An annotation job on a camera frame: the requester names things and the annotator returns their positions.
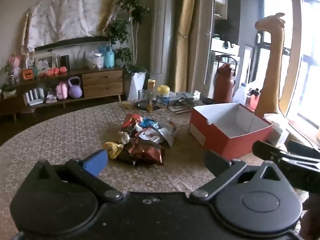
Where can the clear glass cup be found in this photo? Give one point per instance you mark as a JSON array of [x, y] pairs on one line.
[[144, 98]]

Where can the purple kettlebell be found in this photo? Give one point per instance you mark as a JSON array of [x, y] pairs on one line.
[[74, 88]]

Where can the dark red snack packet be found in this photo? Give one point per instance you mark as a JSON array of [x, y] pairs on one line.
[[146, 153]]

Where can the light blue jug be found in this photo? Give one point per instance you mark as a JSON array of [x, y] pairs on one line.
[[109, 58]]

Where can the cloth covered television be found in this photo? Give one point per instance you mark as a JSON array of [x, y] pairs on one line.
[[67, 15]]

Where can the tall yellow packet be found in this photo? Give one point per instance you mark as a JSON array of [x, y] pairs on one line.
[[151, 85]]

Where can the white router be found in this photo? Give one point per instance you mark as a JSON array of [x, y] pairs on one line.
[[33, 96]]

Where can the red bucket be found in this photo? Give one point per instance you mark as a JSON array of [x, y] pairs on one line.
[[255, 101]]

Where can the blue snack packet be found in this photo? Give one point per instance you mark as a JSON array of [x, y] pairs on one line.
[[150, 123]]

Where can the yellow snack packet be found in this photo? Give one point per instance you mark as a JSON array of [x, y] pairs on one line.
[[113, 150]]

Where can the grey tissue pack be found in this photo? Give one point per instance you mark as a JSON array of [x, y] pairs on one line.
[[181, 97]]

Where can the photo frame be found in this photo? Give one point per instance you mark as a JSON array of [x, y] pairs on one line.
[[44, 63]]

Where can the yellow lid jar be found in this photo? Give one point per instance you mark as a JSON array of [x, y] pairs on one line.
[[163, 96]]

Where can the red boxing gloves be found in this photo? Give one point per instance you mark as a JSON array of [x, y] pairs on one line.
[[56, 70]]

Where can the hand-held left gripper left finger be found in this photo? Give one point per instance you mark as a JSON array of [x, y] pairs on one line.
[[96, 161]]

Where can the small pink case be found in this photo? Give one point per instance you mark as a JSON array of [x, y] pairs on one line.
[[61, 91]]

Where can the clear plastic water bottle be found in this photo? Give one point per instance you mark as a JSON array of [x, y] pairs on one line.
[[240, 95]]

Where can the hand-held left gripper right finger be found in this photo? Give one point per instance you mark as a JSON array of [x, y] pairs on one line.
[[217, 162]]

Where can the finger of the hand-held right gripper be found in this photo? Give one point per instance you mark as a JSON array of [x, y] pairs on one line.
[[266, 151]]

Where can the dark red thermos bottle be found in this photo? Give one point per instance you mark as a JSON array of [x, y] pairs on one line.
[[223, 85]]

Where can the tan giraffe figure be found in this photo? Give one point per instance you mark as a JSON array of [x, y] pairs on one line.
[[273, 67]]

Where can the white spouted drink pouch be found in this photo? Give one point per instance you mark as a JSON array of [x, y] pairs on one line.
[[152, 133]]

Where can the pink flower bouquet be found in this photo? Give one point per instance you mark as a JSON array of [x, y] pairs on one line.
[[14, 63]]

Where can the clear bun packet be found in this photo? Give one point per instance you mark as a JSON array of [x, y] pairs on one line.
[[123, 137]]

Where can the yellow curtain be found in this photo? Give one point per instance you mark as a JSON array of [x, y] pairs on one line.
[[186, 30]]

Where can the orange box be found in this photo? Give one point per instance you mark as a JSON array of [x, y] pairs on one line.
[[28, 74]]

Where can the wooden media cabinet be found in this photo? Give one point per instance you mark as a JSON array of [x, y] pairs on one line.
[[102, 83]]

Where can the potted plant white pot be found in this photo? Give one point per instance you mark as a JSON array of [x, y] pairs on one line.
[[130, 10]]

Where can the red cardboard box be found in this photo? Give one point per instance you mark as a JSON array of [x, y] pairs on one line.
[[222, 137]]

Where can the grey covered air conditioner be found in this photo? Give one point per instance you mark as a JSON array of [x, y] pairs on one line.
[[162, 30]]

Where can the black cylinder speaker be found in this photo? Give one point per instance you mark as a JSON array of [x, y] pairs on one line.
[[64, 61]]

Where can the clear plastic bag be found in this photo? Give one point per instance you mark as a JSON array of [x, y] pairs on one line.
[[95, 60]]

